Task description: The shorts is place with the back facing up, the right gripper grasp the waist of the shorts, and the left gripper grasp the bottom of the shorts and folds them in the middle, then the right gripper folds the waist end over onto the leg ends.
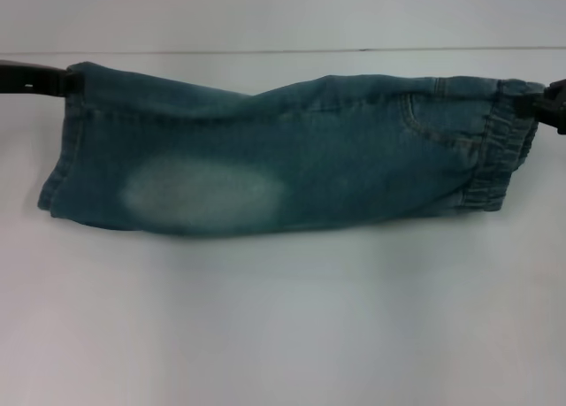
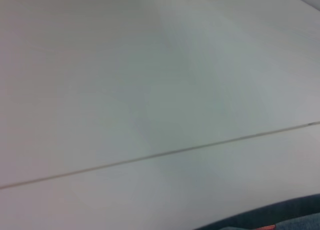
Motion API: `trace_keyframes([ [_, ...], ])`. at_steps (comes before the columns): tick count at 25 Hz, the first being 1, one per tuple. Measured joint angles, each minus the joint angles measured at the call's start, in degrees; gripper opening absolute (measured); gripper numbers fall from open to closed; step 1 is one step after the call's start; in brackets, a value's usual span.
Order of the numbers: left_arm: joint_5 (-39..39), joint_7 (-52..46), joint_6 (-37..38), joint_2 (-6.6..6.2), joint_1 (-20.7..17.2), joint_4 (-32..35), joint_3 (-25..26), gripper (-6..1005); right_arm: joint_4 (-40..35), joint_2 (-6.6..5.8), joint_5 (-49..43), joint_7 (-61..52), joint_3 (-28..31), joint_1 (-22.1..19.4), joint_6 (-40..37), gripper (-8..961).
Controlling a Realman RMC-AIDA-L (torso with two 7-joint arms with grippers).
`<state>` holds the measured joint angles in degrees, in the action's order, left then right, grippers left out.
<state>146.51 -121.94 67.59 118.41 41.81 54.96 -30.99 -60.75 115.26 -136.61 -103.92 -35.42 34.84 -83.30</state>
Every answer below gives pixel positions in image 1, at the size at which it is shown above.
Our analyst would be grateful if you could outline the blue denim shorts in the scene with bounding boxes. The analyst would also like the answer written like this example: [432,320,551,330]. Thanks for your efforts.
[37,60,546,241]

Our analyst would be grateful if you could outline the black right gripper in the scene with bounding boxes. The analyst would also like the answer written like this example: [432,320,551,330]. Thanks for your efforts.
[514,78,566,136]

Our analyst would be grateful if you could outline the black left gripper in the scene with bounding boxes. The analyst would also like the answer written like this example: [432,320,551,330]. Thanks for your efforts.
[0,59,86,100]

